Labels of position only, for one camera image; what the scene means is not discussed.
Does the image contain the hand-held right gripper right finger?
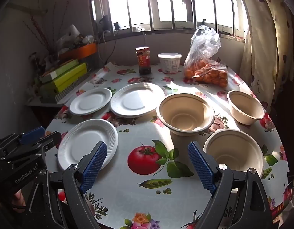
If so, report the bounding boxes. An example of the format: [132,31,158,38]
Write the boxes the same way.
[188,141,273,229]

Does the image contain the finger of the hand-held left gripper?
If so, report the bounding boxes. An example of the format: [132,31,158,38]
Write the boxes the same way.
[0,126,46,151]
[0,131,62,162]

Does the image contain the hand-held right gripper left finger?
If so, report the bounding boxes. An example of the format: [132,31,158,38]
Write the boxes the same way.
[25,141,107,229]

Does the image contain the white ribbed paper plate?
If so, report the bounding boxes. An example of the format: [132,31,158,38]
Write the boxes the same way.
[110,82,165,118]
[58,119,119,172]

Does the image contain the beige paper bowl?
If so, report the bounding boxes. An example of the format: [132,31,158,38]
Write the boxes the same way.
[156,93,215,136]
[203,129,265,179]
[227,90,265,125]

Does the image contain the small white paper plate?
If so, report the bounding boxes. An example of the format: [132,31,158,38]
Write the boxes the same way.
[69,87,113,116]

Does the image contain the person's left hand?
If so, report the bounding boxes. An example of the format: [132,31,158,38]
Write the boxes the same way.
[14,189,27,208]

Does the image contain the side table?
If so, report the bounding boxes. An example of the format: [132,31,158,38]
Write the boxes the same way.
[24,100,64,129]

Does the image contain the striped box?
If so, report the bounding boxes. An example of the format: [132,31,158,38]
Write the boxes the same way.
[41,76,90,104]

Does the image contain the flat green and brown box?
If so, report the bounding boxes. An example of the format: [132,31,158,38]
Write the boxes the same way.
[40,59,79,84]

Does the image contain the patterned plastic bag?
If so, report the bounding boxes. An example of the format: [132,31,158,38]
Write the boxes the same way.
[277,172,294,217]

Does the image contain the pile of oranges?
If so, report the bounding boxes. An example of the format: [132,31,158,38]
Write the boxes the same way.
[184,60,228,88]

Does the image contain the dried branches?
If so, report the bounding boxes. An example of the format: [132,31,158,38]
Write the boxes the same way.
[23,2,57,53]

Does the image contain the orange tray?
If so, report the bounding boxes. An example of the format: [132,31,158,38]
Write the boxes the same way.
[58,43,98,61]

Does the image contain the white plastic bag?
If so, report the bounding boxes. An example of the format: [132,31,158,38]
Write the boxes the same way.
[56,24,81,50]

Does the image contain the white plastic tub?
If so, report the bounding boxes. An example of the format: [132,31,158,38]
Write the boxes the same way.
[158,53,182,74]

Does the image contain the sauce jar with red label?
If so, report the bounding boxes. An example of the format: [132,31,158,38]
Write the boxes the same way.
[135,46,152,75]

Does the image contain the clear plastic bag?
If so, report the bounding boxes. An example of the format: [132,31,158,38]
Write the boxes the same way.
[184,26,229,88]

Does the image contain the dark object on sill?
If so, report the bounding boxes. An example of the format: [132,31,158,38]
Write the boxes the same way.
[99,15,111,31]

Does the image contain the cream patterned curtain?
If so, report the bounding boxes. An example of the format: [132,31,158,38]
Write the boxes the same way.
[234,0,294,111]

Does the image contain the barred window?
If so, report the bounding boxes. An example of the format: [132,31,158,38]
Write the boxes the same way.
[88,0,248,39]

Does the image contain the white cable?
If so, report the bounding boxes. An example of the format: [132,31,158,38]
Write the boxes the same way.
[98,30,119,65]

